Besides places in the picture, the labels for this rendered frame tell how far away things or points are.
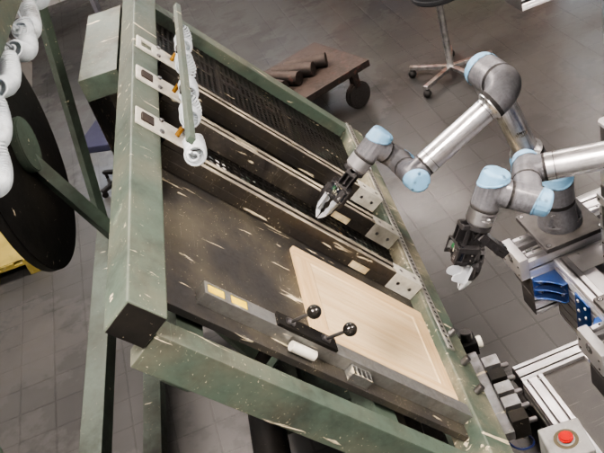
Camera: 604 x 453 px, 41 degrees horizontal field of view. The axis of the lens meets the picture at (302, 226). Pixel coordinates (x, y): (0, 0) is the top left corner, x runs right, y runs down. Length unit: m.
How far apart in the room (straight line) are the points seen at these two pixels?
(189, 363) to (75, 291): 3.51
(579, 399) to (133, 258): 2.12
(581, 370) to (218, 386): 1.99
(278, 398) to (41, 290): 3.69
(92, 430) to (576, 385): 1.90
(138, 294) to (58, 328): 3.36
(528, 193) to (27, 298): 3.95
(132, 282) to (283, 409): 0.49
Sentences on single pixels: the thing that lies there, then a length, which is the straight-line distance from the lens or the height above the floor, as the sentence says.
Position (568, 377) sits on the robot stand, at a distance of 3.54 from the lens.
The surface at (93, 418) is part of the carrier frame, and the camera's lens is 3.21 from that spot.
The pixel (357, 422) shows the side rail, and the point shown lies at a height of 1.32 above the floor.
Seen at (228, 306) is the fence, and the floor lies 1.59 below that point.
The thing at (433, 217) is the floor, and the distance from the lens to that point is 4.78.
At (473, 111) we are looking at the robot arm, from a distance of 2.54.
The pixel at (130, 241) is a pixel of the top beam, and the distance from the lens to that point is 1.89.
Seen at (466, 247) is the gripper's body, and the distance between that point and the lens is 2.17.
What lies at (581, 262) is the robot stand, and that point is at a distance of 2.92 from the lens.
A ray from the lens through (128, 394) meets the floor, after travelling 4.43.
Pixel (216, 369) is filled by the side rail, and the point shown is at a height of 1.64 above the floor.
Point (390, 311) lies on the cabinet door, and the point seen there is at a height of 1.03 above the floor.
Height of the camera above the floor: 2.88
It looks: 35 degrees down
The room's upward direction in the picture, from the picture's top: 19 degrees counter-clockwise
